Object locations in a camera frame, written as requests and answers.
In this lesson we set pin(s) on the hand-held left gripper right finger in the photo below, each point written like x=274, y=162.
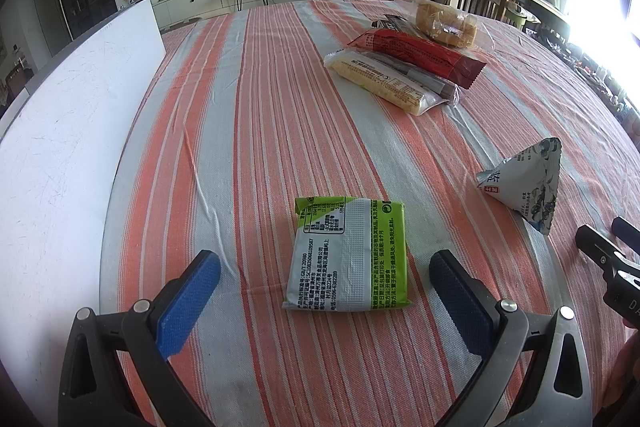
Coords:
x=460, y=302

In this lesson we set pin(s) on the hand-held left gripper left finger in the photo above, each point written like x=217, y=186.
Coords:
x=190, y=302

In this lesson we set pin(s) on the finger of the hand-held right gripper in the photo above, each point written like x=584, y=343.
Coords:
x=627, y=231
x=595, y=247

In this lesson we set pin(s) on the triangular white blue snack packet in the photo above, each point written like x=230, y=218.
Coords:
x=530, y=182

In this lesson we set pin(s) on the green and white snack packet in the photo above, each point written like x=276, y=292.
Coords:
x=345, y=257

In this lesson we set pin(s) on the dark bar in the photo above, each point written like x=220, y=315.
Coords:
x=425, y=79

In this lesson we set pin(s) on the person's right hand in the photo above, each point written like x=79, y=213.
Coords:
x=630, y=372

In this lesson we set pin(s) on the clutter of small household things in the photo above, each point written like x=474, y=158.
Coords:
x=595, y=72

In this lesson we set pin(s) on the white board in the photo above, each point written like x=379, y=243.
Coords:
x=65, y=132

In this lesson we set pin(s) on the orange grey striped tablecloth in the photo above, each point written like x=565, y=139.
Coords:
x=275, y=107

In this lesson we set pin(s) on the clear packet of yellow crackers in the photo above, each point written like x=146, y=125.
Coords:
x=372, y=79

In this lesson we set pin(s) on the wooden dining table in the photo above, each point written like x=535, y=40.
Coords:
x=540, y=4

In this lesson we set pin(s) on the red snack packet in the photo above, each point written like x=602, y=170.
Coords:
x=425, y=49

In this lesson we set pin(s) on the bread loaf in clear bag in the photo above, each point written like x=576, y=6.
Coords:
x=445, y=24

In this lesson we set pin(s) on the black packet with pale label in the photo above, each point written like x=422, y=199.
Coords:
x=397, y=24

